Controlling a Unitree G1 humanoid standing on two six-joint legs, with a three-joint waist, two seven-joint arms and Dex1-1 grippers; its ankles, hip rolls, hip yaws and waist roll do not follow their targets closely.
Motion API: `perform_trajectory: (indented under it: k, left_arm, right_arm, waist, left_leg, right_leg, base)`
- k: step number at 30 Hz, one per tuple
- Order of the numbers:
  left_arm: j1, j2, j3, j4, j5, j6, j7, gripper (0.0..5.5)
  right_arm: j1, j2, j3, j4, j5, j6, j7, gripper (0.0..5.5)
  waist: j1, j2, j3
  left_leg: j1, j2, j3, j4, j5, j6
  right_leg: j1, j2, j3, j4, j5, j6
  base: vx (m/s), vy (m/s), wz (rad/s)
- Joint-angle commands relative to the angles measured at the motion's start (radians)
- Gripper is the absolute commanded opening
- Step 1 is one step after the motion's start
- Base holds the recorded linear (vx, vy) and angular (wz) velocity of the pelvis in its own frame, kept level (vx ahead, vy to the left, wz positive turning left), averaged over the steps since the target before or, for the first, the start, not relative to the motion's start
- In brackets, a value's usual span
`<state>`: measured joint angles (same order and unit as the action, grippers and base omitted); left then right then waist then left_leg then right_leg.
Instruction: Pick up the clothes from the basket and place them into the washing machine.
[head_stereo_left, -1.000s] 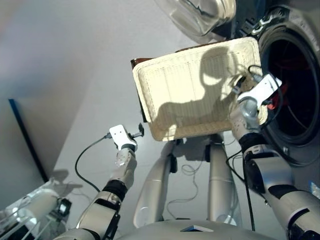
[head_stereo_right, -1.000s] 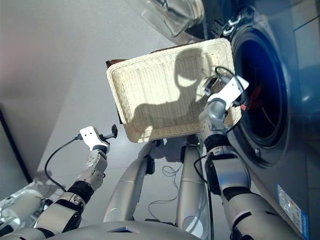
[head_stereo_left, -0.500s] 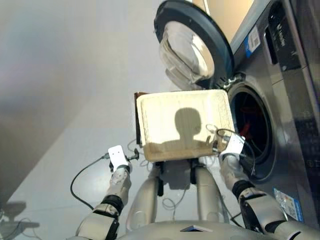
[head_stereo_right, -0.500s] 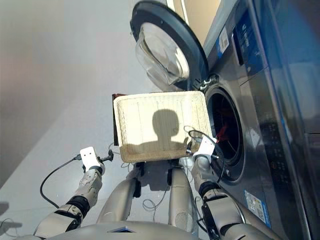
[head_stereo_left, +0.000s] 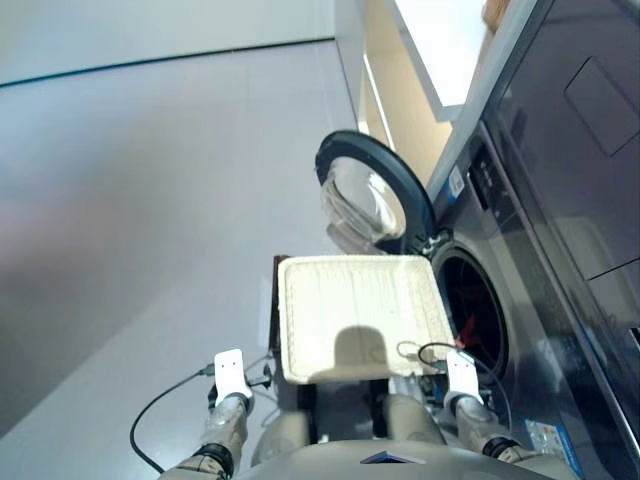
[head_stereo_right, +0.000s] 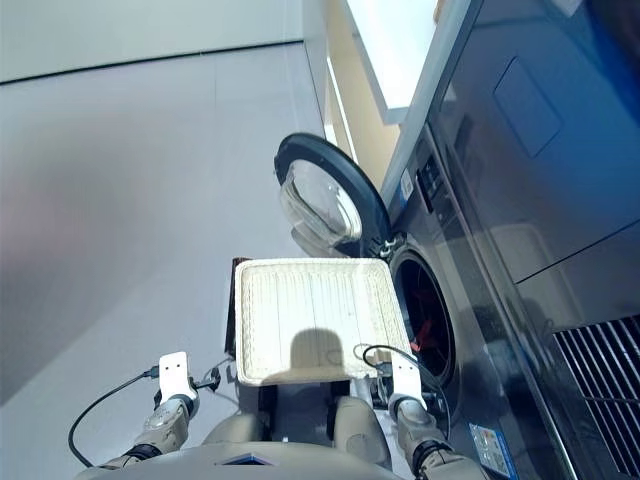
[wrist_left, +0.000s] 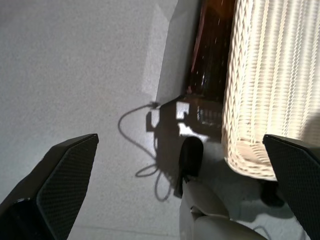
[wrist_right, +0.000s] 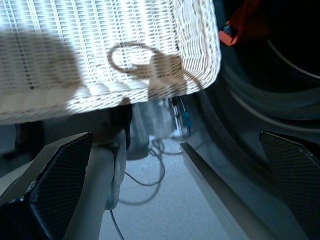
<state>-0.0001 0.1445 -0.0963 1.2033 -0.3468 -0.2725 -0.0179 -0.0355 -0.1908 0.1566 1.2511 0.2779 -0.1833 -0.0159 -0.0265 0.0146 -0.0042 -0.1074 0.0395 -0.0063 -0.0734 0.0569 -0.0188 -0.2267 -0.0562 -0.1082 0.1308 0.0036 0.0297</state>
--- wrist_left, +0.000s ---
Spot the brown wooden stool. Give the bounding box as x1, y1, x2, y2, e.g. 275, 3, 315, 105
183, 0, 238, 104

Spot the pale woven laundry basket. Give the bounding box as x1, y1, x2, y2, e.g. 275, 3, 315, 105
221, 0, 320, 181

